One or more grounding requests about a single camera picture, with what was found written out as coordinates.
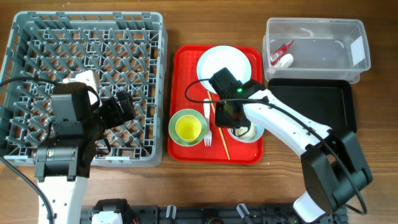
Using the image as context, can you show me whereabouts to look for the small light blue bowl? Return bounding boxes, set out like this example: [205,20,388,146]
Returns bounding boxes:
[228,123,264,143]

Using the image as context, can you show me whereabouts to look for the yellow plastic cup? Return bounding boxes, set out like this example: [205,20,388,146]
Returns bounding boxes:
[175,115,201,142]

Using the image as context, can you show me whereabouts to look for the red snack wrapper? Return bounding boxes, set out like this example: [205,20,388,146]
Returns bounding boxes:
[271,40,294,65]

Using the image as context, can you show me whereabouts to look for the white paper napkin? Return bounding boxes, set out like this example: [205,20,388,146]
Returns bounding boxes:
[274,54,294,68]

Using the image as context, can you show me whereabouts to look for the rice and food scraps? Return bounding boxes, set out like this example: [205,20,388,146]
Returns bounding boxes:
[233,123,257,139]

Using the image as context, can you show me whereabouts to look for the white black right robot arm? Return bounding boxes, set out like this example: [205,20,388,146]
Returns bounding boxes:
[210,77,373,222]

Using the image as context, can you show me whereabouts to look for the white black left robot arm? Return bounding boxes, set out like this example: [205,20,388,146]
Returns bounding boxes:
[34,82,136,223]

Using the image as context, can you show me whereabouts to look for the grey dishwasher rack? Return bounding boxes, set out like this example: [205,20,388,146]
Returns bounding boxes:
[1,11,168,167]

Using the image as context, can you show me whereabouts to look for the clear plastic waste bin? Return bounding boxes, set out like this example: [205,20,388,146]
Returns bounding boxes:
[262,17,371,83]

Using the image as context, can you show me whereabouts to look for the black waste tray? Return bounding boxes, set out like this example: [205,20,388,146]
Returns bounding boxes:
[268,78,357,133]

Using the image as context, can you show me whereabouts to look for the red plastic serving tray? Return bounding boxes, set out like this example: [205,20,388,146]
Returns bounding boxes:
[167,44,264,165]

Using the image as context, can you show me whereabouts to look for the wooden chopstick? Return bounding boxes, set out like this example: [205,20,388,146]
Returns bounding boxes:
[207,91,231,160]

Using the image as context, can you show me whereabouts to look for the white plastic fork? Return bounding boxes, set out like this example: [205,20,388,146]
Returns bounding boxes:
[203,98,212,147]

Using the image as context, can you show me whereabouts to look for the large light blue plate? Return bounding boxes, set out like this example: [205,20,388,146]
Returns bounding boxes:
[197,45,252,83]

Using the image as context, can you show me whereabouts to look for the green saucer bowl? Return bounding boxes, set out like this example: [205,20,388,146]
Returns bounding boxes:
[169,109,206,147]

